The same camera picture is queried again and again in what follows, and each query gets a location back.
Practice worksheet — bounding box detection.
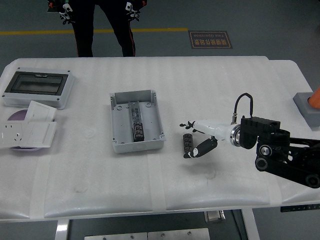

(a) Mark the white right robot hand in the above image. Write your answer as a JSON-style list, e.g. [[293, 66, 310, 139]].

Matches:
[[179, 119, 235, 160]]

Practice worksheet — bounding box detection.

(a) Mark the person's left hand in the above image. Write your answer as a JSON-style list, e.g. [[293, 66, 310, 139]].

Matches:
[[125, 1, 141, 22]]

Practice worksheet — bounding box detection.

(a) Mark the person's right hand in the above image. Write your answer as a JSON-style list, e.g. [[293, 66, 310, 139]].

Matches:
[[47, 0, 76, 25]]

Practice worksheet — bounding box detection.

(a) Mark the black cylindrical battery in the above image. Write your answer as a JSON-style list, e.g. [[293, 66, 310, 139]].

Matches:
[[133, 121, 146, 143], [182, 133, 195, 154]]

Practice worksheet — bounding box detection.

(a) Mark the grey box with dark window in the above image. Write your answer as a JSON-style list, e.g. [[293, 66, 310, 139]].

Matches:
[[1, 66, 76, 110]]

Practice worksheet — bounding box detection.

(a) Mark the open grey junction box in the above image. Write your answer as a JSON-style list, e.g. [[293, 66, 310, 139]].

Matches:
[[109, 89, 167, 154]]

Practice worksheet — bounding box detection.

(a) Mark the person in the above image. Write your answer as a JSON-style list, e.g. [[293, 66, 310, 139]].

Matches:
[[47, 0, 148, 58]]

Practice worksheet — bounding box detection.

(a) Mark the white foam mat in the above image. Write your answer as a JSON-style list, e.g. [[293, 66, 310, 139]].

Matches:
[[0, 56, 320, 222]]

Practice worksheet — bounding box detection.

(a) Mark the grey block base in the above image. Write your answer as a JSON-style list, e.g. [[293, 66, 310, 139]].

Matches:
[[292, 91, 320, 131]]

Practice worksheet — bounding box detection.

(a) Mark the white table leg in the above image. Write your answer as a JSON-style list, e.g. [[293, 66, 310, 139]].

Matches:
[[54, 219, 70, 240], [241, 208, 261, 240]]

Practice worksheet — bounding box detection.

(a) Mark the grey metal plate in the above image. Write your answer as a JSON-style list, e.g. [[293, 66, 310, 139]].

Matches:
[[84, 232, 148, 240], [147, 227, 210, 240]]

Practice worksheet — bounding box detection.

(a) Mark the purple round disc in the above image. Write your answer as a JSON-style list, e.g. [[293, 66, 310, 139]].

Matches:
[[7, 109, 43, 153]]

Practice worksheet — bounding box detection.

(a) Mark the black table control panel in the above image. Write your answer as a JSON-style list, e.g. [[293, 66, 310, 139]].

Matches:
[[279, 203, 320, 213]]

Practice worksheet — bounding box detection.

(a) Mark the white tape strip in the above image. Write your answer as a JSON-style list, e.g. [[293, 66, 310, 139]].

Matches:
[[29, 154, 52, 218]]

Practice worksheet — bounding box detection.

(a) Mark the metal table bracket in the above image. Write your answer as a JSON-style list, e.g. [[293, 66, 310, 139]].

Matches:
[[204, 210, 226, 224]]

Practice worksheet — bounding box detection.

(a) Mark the white switch panel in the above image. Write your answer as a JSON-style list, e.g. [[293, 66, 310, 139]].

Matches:
[[24, 100, 57, 123], [18, 121, 58, 148]]

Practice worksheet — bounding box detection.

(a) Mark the white wall socket panel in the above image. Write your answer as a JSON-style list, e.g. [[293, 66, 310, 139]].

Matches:
[[0, 120, 32, 150]]

